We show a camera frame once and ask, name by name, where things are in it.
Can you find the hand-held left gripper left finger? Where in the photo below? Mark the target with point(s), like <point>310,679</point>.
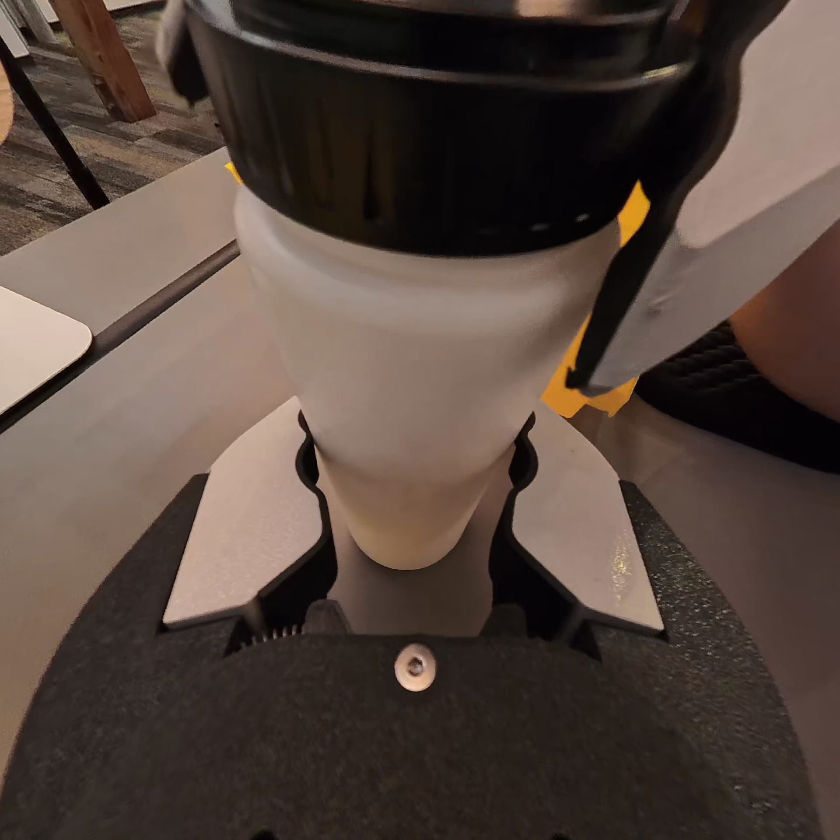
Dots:
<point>243,544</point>

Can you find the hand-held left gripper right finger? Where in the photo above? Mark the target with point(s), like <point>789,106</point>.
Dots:
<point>584,544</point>

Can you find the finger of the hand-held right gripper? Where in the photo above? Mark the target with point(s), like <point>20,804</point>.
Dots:
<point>184,59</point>
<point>754,164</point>

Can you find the yellow plastic bin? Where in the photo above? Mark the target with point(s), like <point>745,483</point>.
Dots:
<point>590,403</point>

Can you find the white plastic bottle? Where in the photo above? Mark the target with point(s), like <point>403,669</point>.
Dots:
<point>407,367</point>

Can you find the black bottle lid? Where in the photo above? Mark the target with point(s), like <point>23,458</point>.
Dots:
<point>426,131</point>

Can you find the person's right forearm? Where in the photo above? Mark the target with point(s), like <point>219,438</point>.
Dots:
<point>794,341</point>

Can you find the wooden document board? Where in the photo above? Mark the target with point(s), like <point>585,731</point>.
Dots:
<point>5,115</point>

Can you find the black wrist rest pad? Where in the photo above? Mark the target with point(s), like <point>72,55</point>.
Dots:
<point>722,407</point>

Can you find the white stand base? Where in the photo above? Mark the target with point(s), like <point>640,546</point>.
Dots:
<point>33,341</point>

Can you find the brown wooden post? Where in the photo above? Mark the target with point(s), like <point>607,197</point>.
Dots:
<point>105,59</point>

